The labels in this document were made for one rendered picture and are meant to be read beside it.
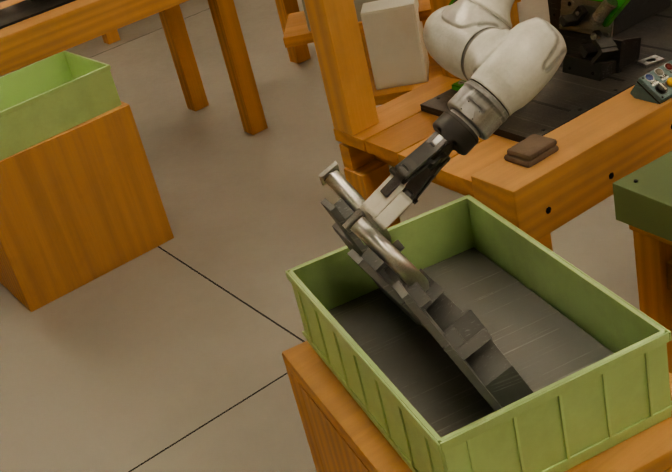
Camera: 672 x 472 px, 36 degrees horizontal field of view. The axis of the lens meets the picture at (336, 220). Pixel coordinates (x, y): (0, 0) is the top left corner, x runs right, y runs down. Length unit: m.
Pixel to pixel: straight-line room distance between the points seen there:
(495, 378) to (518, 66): 0.50
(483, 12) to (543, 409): 0.66
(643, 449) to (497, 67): 0.65
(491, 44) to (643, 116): 0.85
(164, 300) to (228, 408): 0.79
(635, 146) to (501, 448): 1.09
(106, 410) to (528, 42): 2.23
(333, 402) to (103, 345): 2.02
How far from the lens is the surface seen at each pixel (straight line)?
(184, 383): 3.48
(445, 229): 2.11
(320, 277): 2.02
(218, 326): 3.70
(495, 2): 1.80
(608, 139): 2.41
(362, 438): 1.82
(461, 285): 2.04
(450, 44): 1.77
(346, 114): 2.66
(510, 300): 1.97
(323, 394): 1.94
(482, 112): 1.66
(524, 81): 1.67
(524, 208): 2.27
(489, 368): 1.70
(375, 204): 1.61
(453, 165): 2.43
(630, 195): 2.12
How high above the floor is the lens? 1.96
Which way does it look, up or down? 28 degrees down
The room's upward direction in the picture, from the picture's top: 14 degrees counter-clockwise
